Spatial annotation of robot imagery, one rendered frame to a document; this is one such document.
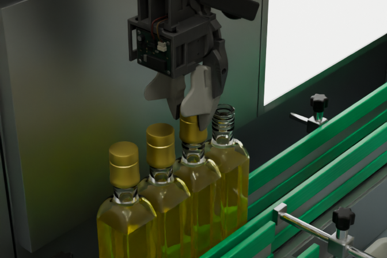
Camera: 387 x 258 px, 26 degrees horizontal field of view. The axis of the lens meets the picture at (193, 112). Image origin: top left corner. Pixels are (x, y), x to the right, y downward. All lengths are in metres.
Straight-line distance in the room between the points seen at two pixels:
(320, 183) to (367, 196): 0.14
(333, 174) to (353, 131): 0.20
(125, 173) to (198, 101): 0.12
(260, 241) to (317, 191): 0.17
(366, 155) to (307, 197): 0.16
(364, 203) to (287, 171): 0.15
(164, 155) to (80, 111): 0.14
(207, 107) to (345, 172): 0.42
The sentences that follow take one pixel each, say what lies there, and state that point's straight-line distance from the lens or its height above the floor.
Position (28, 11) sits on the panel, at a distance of 0.97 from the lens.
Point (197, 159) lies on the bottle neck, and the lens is 1.05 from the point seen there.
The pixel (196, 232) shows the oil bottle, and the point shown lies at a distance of 1.09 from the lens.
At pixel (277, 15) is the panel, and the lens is 1.35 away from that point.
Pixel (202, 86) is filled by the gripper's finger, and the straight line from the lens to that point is 0.98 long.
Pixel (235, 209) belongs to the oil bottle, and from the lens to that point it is 1.14.
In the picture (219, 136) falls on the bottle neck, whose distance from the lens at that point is 1.09.
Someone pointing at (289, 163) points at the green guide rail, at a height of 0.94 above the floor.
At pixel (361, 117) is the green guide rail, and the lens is 1.50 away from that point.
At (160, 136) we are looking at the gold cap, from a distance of 0.99.
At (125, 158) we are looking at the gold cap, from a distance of 0.95.
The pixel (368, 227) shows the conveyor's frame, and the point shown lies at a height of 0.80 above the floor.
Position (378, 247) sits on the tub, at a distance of 1.36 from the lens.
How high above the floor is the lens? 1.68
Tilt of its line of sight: 30 degrees down
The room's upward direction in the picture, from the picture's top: straight up
